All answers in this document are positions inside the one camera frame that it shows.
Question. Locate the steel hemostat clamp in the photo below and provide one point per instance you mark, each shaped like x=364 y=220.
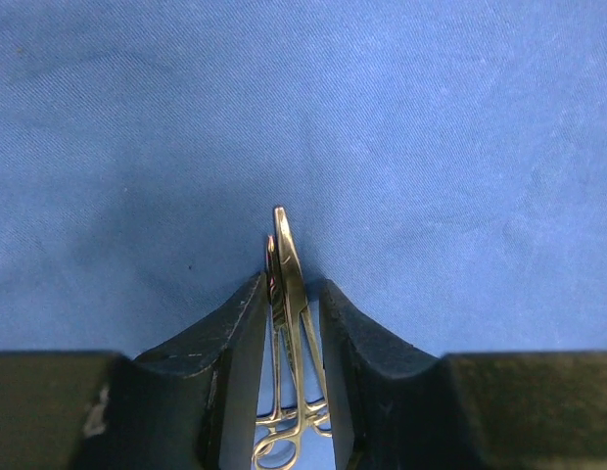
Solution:
x=291 y=330

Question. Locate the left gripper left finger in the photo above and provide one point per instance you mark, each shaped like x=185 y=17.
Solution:
x=188 y=403

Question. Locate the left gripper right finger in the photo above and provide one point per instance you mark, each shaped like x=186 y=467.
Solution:
x=394 y=406

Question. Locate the blue surgical drape cloth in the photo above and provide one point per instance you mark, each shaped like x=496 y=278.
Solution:
x=444 y=163

